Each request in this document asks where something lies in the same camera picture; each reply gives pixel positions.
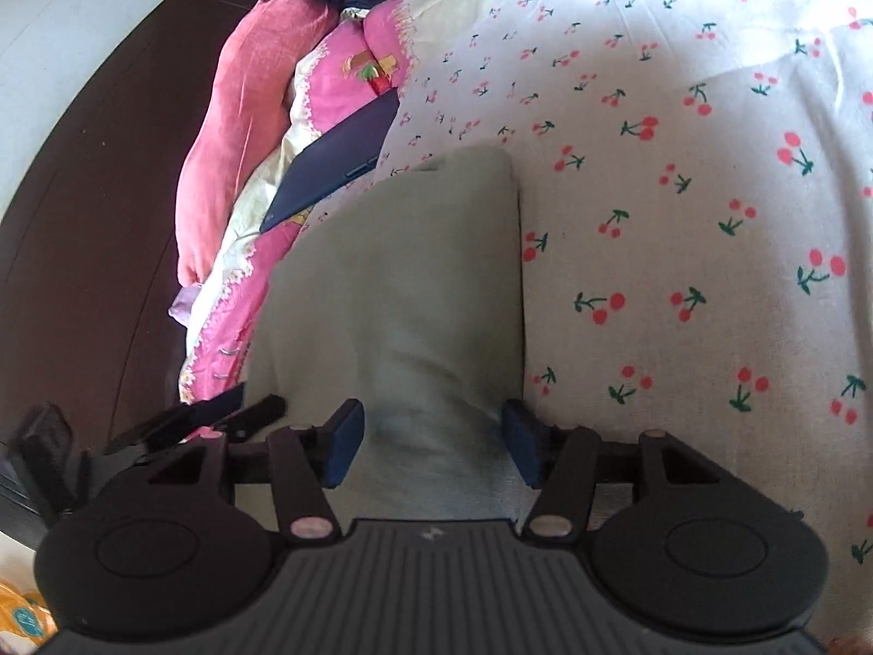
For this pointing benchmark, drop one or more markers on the dark brown headboard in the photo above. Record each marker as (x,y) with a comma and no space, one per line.
(102,184)

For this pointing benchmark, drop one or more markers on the navy tablet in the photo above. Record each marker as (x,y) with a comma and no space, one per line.
(327,164)

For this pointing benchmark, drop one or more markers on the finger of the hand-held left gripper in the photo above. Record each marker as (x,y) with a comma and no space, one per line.
(259,416)
(184,423)

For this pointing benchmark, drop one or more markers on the printed cherry quilt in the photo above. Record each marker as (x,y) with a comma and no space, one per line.
(682,184)

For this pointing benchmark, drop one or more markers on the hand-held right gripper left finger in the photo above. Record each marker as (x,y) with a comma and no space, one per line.
(344,443)

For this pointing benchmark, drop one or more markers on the orange patterned packet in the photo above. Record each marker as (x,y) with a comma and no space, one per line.
(24,617)

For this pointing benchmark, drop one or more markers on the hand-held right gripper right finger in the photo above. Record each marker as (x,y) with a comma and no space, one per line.
(522,447)

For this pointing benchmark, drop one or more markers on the pale green pants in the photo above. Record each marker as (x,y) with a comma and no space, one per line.
(395,286)

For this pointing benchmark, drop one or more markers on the lavender cloth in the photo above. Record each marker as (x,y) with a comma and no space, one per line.
(183,307)

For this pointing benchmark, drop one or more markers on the pink pillow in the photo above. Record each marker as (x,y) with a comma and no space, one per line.
(225,150)

